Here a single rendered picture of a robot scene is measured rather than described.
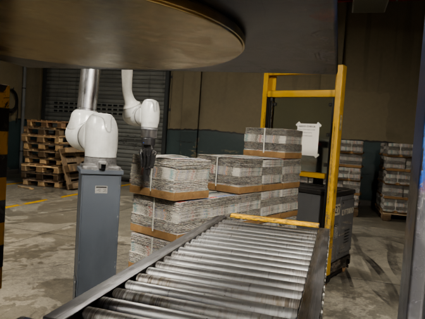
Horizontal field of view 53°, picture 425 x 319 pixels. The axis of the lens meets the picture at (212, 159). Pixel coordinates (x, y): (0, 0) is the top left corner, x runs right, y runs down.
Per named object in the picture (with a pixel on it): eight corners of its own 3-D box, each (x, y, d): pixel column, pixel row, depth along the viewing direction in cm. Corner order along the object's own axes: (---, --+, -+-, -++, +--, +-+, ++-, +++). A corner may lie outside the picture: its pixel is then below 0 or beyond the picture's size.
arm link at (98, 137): (92, 157, 204) (95, 111, 202) (76, 154, 217) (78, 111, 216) (123, 158, 214) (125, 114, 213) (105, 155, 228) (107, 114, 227)
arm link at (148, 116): (162, 128, 236) (149, 128, 246) (164, 100, 235) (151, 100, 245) (146, 127, 229) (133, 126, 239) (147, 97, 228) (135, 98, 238)
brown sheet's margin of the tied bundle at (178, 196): (153, 197, 240) (153, 189, 240) (189, 193, 262) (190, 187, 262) (173, 200, 230) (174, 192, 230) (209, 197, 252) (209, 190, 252)
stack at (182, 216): (123, 329, 260) (131, 192, 256) (233, 284, 353) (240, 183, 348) (170, 352, 237) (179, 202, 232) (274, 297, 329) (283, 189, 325)
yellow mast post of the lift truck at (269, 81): (250, 256, 405) (264, 68, 396) (255, 254, 412) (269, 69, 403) (258, 258, 400) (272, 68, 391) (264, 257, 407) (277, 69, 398)
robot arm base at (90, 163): (83, 169, 200) (83, 157, 199) (79, 166, 220) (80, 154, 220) (123, 171, 207) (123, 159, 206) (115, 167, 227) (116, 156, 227)
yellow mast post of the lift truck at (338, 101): (315, 273, 365) (332, 65, 356) (320, 271, 372) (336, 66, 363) (326, 276, 360) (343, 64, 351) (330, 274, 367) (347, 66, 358)
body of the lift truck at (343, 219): (260, 264, 415) (265, 181, 411) (286, 254, 459) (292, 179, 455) (328, 282, 373) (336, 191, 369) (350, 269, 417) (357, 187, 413)
